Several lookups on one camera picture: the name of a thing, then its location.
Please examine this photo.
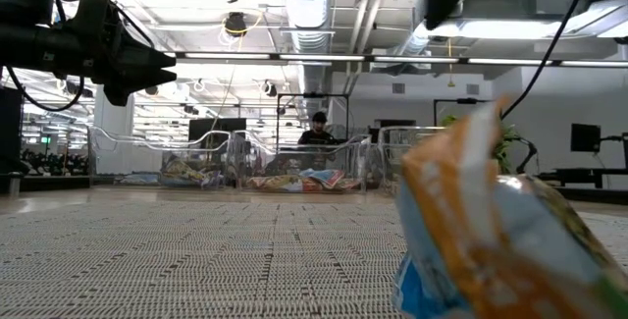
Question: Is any green blue orange granola bar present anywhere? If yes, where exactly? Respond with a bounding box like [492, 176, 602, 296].
[247, 175, 325, 193]

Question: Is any clear plastic container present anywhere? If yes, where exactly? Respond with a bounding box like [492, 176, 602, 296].
[87, 125, 235, 190]
[375, 125, 445, 195]
[233, 130, 373, 193]

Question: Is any black overhead camera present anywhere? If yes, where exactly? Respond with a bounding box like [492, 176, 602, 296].
[224, 12, 249, 38]

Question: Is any person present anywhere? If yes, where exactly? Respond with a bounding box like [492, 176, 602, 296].
[296, 111, 340, 173]

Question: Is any long ceiling light bar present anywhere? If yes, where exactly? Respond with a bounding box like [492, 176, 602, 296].
[166, 51, 628, 69]

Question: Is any green plant in white pot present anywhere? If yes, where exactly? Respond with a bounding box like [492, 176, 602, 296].
[439, 112, 521, 176]

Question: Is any black computer monitor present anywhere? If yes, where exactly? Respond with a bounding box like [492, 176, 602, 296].
[570, 123, 602, 153]
[188, 117, 247, 144]

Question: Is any grey woven mat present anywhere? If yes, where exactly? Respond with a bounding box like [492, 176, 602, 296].
[0, 200, 628, 319]

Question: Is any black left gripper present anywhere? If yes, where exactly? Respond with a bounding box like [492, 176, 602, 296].
[63, 0, 177, 108]

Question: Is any black rig frame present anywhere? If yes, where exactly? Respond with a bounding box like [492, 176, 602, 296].
[276, 91, 350, 138]
[433, 96, 492, 129]

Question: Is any silver ventilation duct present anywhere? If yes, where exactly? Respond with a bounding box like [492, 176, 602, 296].
[279, 0, 340, 97]

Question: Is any black cable to right arm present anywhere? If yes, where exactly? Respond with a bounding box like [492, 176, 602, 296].
[498, 0, 595, 122]

